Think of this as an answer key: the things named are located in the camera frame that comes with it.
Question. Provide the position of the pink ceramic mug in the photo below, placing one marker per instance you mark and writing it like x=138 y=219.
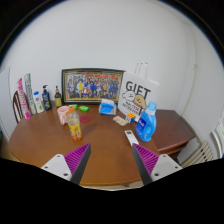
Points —
x=62 y=114

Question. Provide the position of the brown pump bottle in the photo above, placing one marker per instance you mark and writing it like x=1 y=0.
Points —
x=58 y=99

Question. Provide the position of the orange-capped juice bottle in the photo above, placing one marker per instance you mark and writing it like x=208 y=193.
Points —
x=74 y=126

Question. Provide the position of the dark brown side table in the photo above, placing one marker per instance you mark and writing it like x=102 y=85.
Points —
x=173 y=130

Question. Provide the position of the framed group photo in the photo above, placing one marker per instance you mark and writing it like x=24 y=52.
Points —
x=92 y=86

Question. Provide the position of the white shampoo bottle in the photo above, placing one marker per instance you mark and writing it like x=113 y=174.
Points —
x=38 y=103

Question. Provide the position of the flat round red coaster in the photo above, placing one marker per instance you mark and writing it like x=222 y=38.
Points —
x=85 y=119

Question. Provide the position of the dark blue pump bottle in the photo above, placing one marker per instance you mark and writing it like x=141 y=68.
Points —
x=46 y=100

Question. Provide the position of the white remote control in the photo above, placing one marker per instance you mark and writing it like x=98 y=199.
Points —
x=131 y=137

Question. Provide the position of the beige snack packet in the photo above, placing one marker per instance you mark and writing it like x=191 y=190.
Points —
x=120 y=120

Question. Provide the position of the white radiator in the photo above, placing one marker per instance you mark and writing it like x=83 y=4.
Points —
x=200 y=155

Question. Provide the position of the white paper gift bag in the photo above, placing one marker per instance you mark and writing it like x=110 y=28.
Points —
x=138 y=91

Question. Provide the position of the dark wooden chair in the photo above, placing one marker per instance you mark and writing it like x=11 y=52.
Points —
x=16 y=106

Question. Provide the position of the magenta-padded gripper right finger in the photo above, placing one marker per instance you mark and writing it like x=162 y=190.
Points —
x=165 y=165

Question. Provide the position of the blue tissue pack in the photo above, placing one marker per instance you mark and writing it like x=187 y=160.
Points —
x=107 y=108

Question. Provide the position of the blue detergent bottle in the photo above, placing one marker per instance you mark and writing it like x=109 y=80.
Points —
x=145 y=125

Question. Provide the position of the small orange white box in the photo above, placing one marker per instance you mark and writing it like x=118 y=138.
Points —
x=130 y=117

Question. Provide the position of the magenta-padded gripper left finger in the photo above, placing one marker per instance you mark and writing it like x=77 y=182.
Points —
x=56 y=165

